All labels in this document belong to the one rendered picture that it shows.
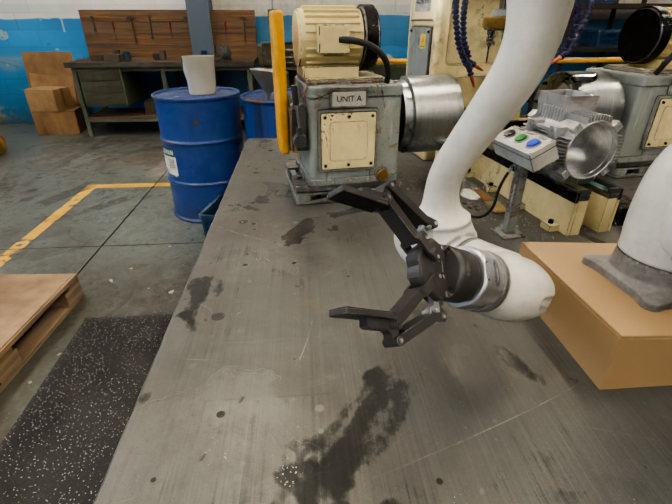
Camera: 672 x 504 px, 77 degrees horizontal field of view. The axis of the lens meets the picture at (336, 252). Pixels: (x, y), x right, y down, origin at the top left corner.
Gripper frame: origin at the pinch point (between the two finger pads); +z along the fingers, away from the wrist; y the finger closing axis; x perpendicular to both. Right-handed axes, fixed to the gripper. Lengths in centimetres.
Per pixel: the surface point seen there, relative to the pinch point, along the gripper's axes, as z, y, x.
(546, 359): -48.7, 10.5, 3.3
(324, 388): -15.1, 14.7, 23.9
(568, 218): -89, -28, 11
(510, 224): -77, -27, 21
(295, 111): -30, -63, 57
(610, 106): -125, -76, 4
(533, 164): -64, -35, 7
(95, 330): -9, -13, 199
